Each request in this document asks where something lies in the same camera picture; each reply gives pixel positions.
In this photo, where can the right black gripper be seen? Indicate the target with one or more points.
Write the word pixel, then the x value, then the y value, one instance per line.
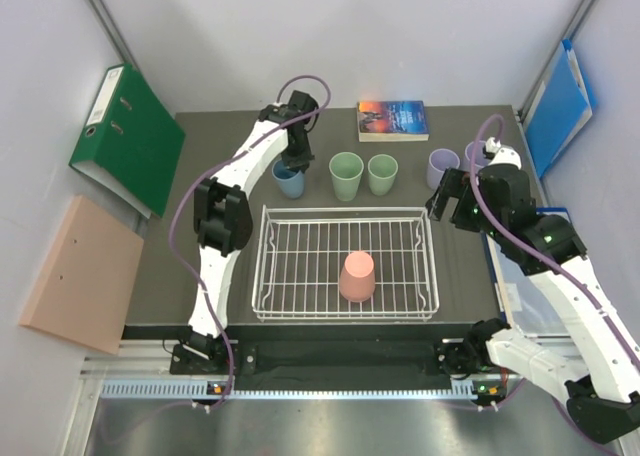
pixel 455 183

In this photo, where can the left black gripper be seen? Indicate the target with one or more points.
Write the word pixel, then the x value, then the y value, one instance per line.
pixel 302 161

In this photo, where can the blue cup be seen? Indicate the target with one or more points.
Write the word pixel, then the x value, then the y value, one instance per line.
pixel 291 183

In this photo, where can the purple cup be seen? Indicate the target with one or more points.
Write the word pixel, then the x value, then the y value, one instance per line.
pixel 477 160
pixel 439 161

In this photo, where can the green cup front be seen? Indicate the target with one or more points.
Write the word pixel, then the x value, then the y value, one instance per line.
pixel 346 169

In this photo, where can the green cup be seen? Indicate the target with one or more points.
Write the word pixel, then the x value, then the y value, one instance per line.
pixel 382 171
pixel 346 169

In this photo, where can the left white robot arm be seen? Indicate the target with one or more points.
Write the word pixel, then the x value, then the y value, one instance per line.
pixel 223 225

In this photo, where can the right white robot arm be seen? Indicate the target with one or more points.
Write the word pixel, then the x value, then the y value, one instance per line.
pixel 600 392

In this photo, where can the paperback book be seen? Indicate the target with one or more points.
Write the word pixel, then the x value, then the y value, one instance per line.
pixel 392 121

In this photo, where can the pink cup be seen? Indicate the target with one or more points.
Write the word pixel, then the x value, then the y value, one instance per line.
pixel 357 278

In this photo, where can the blue folder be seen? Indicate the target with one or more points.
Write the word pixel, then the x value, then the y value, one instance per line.
pixel 563 104

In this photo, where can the clear plastic sleeve folder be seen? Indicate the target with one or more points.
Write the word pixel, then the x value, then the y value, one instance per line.
pixel 524 305

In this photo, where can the pink board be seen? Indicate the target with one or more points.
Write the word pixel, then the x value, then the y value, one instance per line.
pixel 83 291

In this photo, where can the white wire dish rack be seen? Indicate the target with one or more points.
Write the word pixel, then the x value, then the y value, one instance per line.
pixel 301 253

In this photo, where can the green ring binder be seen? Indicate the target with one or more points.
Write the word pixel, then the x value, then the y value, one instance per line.
pixel 130 143

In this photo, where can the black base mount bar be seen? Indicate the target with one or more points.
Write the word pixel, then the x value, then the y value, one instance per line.
pixel 352 356

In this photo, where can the white cable duct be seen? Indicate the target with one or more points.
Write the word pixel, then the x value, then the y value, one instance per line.
pixel 212 390

